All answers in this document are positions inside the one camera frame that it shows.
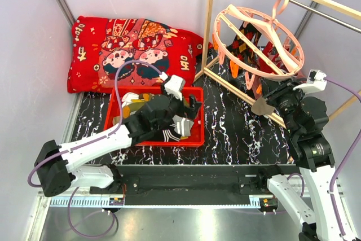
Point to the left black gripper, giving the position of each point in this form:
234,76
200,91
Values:
190,112

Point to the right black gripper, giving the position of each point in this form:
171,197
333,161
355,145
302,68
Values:
272,89

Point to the pink round clip hanger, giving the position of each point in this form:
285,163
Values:
259,44

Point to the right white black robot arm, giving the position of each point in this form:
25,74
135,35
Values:
305,116

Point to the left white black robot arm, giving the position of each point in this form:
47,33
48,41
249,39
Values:
62,166

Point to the red plastic basket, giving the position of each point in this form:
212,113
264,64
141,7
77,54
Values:
197,137

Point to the black white striped sock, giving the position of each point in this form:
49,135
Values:
166,135

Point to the olive green sock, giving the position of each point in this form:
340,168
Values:
130,107

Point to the red patterned sock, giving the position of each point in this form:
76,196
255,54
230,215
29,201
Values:
270,51

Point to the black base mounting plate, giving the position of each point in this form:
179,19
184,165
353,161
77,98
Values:
136,179

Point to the black argyle sock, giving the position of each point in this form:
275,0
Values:
241,50

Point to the red cartoon print pillow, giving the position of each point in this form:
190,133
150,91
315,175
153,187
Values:
130,51

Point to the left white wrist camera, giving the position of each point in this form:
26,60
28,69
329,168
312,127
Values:
172,85

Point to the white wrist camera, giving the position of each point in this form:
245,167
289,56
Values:
172,85
315,83

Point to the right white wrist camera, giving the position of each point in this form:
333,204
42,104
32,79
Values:
315,83

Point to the wooden drying rack frame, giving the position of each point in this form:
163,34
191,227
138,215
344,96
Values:
234,135

